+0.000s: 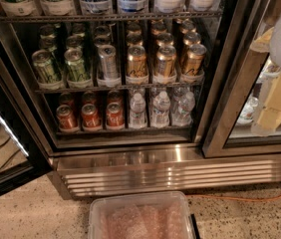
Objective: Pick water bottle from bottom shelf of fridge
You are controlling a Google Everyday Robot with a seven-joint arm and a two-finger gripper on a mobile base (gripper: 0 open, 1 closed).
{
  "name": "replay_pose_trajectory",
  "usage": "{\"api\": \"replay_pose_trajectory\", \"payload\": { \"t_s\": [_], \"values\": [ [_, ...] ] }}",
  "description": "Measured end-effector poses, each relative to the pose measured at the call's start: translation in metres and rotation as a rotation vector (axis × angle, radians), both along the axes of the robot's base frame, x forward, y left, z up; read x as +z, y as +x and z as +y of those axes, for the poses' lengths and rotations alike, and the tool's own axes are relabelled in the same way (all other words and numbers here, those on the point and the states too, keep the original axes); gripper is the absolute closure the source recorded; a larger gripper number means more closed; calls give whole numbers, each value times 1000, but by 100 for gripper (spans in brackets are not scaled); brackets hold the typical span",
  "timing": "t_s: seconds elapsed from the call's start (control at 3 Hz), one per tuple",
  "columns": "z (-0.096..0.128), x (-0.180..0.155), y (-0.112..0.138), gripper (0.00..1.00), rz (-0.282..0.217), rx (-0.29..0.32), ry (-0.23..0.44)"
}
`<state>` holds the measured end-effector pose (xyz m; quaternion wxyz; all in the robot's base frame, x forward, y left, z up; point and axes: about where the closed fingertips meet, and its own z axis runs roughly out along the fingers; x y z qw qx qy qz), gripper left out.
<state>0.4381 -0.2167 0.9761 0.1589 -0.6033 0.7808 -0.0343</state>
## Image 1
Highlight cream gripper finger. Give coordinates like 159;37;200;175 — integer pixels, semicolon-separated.
250;28;274;53
256;74;281;130

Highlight clear water bottle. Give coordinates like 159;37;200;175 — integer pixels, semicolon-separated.
172;92;195;126
150;91;170;128
130;93;146;128

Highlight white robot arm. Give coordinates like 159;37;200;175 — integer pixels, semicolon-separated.
250;16;281;136

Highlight closed right fridge door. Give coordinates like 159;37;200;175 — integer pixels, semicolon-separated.
202;0;281;158

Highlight white can right fridge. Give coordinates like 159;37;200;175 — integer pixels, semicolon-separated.
237;97;258;124

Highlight steel fridge base grille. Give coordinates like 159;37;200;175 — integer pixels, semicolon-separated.
53;146;281;198

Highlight open fridge glass door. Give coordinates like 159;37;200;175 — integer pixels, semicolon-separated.
0;57;50;196

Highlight gold can front right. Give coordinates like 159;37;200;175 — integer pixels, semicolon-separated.
181;44;207;83

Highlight gold can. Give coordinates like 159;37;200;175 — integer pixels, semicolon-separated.
181;44;207;83
152;45;176;84
127;45;148;85

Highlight gold can front middle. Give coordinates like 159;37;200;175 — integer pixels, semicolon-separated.
152;45;176;84

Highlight gold can front left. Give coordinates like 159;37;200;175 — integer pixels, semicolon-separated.
127;45;148;85

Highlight silver can front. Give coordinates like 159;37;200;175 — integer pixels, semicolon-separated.
97;45;122;87

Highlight red soda can front right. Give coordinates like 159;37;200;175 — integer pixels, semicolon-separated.
107;103;125;129

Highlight red soda can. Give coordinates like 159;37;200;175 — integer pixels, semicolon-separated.
107;103;125;129
81;104;102;130
56;105;79;132

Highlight green can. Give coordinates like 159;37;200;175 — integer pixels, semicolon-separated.
64;48;92;89
32;50;64;90

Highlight red soda can front middle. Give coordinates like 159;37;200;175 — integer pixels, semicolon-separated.
81;104;102;130

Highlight clear plastic bin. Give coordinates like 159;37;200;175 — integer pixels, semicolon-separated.
88;191;196;239

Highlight red soda can front left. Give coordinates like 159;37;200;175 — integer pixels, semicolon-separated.
56;105;79;132

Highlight green can front left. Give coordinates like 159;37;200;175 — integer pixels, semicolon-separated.
32;50;64;90

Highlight upper wire shelf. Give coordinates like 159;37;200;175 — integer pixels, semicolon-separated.
0;11;223;23

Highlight wire shelf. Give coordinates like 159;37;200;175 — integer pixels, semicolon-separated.
35;81;203;94
0;11;223;23

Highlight middle wire shelf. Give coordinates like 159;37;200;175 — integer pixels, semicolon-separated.
35;81;203;94

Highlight orange cable on floor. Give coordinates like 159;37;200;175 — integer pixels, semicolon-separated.
186;182;281;203

